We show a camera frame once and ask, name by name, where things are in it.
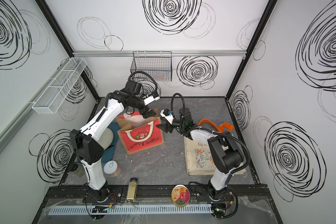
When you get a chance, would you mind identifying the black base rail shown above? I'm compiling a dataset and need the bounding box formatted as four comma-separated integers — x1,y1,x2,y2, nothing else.
43,184,271,204

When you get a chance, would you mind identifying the aluminium wall rail back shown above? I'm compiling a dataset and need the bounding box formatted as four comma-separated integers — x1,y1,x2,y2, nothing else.
73,50,246,57

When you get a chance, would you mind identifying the red jute Christmas bag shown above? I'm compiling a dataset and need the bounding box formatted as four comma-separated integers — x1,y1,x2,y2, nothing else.
116,112,164,155

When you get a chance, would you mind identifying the beige floral canvas tote bag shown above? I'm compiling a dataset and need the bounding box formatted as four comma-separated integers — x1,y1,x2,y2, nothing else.
184,118,247,176

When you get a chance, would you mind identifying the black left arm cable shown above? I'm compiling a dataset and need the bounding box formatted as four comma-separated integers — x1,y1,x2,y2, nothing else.
128,70,159,96

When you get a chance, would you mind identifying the glass spice bottle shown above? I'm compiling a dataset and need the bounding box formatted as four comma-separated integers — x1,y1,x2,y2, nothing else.
127,177,138,201

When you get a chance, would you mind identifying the grey round plate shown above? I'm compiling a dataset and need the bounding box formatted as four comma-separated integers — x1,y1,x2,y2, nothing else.
98,128,114,150

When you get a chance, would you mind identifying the round pink tin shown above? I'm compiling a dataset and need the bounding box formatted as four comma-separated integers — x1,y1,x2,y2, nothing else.
171,184,190,207

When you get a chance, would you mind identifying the teal tray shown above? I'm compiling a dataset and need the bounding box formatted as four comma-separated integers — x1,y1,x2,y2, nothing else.
102,122,120,163

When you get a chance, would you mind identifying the white lidded jar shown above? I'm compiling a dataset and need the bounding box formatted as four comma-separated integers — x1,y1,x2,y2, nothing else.
103,160,120,176

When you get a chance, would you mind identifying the black corner frame post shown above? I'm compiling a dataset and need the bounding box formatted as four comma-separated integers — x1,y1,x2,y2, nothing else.
35,0,100,101
225,0,278,100

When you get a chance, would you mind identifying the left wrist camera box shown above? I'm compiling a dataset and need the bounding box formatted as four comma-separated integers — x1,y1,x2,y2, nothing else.
143,95,160,105

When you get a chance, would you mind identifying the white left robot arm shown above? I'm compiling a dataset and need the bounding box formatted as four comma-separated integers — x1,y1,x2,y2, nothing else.
70,80,160,203

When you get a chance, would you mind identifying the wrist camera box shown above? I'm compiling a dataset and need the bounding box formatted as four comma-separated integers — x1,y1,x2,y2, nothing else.
143,95,160,105
160,109,175,125

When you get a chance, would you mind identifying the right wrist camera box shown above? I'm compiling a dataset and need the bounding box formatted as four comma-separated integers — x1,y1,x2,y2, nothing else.
160,109,175,125

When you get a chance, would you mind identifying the white slotted cable duct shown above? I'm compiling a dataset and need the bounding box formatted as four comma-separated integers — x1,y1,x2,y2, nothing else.
48,204,212,216

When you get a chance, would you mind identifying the aluminium wall rail left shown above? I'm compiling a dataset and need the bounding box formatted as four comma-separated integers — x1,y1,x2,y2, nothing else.
0,57,72,155

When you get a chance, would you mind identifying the black corner frame post right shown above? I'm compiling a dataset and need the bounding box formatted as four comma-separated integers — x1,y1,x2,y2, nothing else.
225,0,278,100

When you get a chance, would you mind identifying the aluminium wall rail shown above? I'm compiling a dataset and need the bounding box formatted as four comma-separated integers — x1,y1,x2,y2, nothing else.
0,57,72,155
73,50,246,57

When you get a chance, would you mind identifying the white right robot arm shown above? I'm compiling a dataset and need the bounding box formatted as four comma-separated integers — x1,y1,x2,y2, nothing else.
157,108,251,201

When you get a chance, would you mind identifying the black corner frame post left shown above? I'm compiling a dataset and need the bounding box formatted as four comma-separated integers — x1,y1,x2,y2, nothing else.
35,0,100,101

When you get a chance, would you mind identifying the white wire wall shelf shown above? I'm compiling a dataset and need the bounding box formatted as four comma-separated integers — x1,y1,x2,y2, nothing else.
32,57,87,114

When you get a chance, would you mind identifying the black wire wall basket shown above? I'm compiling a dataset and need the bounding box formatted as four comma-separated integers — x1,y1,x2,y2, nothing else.
130,51,173,82

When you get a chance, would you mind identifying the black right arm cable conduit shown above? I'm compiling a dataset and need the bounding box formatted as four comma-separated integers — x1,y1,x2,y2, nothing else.
170,93,251,175

